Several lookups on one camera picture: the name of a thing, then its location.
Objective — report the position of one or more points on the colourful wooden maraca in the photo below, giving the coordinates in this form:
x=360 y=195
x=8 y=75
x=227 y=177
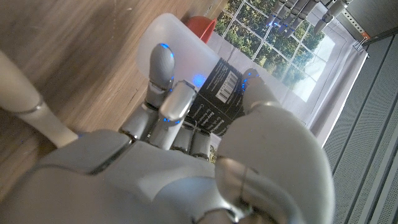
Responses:
x=18 y=90

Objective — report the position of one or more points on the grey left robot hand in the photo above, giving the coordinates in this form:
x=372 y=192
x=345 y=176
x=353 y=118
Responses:
x=298 y=9

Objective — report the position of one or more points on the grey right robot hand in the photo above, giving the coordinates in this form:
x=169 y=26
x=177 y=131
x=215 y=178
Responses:
x=155 y=180

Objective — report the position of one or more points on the metal binder clip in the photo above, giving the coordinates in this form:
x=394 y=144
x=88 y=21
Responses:
x=360 y=43

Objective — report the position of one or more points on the printed window backdrop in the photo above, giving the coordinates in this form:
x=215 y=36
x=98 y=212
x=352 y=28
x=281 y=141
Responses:
x=273 y=53

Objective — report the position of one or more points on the white oil cruet bottle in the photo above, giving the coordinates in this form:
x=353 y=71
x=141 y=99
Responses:
x=186 y=46

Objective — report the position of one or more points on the red bowl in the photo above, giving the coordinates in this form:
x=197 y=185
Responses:
x=202 y=26

